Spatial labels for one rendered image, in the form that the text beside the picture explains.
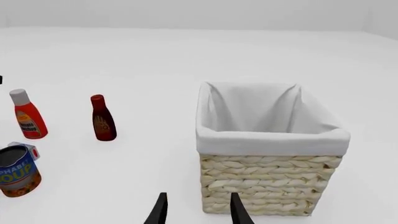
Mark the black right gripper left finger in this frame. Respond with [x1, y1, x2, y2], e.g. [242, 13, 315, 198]
[144, 192, 169, 224]

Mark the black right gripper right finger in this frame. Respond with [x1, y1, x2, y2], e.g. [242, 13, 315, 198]
[230, 192, 254, 224]

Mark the woven basket with white liner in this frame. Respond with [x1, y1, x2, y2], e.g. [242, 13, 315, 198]
[195, 81, 351, 217]

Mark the red ketchup bottle white cap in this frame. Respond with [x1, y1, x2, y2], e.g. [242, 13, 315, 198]
[9, 88, 49, 140]

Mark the dark red sauce bottle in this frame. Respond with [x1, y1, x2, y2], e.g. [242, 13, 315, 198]
[90, 94, 118, 142]

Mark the small white printed box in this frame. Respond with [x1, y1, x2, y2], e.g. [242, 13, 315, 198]
[7, 141, 42, 161]

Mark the alphabet soup tin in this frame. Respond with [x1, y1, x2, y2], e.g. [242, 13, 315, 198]
[0, 144, 42, 198]

